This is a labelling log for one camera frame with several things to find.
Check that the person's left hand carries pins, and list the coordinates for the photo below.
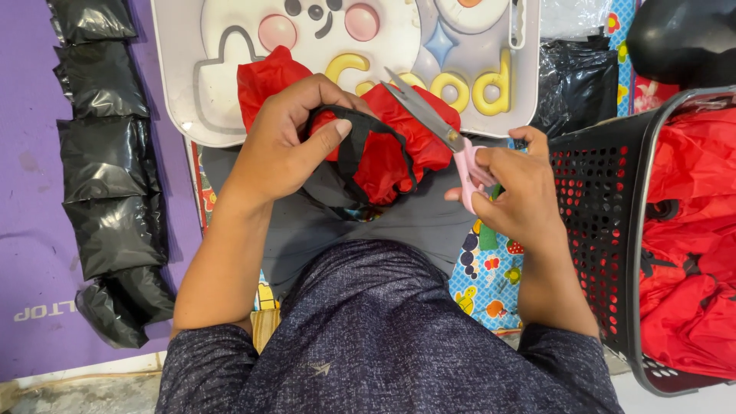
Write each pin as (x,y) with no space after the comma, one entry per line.
(270,149)

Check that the person's right hand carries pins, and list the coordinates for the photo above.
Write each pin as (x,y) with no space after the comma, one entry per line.
(526,195)

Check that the black perforated plastic basket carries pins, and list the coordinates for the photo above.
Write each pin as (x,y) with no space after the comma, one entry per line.
(592,218)

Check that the person's grey shorts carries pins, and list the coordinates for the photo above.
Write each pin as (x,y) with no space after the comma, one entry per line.
(322,230)

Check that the blue cartoon floor mat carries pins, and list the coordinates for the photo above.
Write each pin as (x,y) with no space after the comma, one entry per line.
(489,287)

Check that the black plastic bag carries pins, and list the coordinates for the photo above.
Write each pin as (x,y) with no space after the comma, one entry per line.
(575,86)

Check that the white cartoon lap tray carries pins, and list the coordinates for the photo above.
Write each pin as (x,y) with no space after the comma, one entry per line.
(379,34)

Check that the black plastic packet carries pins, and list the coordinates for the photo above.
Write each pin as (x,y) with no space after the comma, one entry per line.
(123,307)
(115,236)
(100,80)
(95,17)
(106,158)

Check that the heap of red fabric bags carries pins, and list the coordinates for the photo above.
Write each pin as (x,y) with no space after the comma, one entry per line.
(690,230)

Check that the tan woven mat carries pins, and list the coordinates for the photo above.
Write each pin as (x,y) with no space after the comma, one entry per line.
(265,328)

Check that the clear plastic sheet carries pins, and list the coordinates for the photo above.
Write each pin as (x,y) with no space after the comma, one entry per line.
(575,17)

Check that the person's dark speckled shirt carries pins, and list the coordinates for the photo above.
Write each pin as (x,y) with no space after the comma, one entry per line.
(374,345)

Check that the black rounded object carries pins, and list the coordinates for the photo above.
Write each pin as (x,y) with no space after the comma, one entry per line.
(684,40)

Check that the purple exercise mat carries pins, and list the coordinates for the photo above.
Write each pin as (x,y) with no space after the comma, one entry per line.
(31,201)

